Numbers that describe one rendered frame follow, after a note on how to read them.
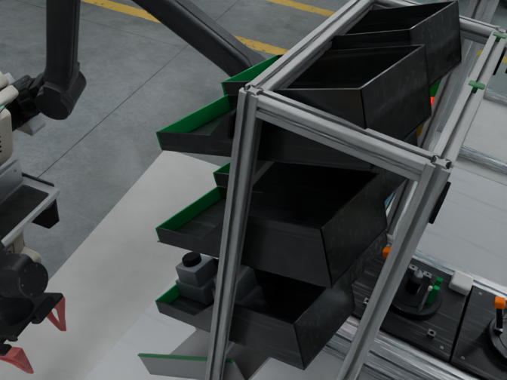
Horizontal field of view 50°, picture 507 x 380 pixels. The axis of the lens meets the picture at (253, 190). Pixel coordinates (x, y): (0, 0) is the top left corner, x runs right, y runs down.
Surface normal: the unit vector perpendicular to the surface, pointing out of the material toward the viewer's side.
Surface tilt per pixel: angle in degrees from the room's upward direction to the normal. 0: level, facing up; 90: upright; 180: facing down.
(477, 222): 0
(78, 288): 0
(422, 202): 90
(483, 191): 0
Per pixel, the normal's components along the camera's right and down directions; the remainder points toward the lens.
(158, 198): 0.12, -0.75
